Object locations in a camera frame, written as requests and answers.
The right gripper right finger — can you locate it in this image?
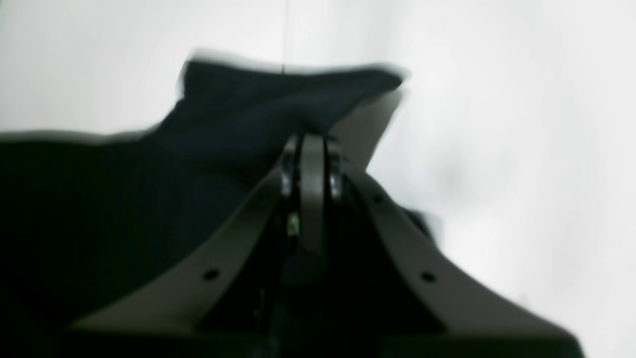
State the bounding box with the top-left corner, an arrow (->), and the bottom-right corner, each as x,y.
325,138 -> 579,349

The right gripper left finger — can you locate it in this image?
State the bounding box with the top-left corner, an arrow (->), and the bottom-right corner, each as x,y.
70,135 -> 301,337

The black T-shirt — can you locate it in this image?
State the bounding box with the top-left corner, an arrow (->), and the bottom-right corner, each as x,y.
0,50 -> 440,358

